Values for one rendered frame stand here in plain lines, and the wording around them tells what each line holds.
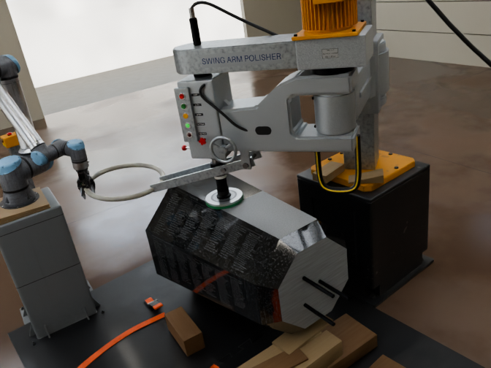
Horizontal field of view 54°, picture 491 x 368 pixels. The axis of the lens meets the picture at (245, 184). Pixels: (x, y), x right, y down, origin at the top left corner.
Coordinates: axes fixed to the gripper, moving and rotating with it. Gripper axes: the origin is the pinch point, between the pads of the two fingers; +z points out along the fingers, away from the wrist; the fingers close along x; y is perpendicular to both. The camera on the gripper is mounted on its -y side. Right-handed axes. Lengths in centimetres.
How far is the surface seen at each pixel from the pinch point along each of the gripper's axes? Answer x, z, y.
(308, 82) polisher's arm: 119, -73, 67
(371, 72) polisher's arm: 168, -63, 26
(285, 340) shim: 99, 57, 89
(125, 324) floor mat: 8, 85, 22
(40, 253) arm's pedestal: -34.6, 30.0, 8.2
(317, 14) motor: 123, -102, 69
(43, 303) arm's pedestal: -41, 65, 13
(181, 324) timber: 45, 70, 48
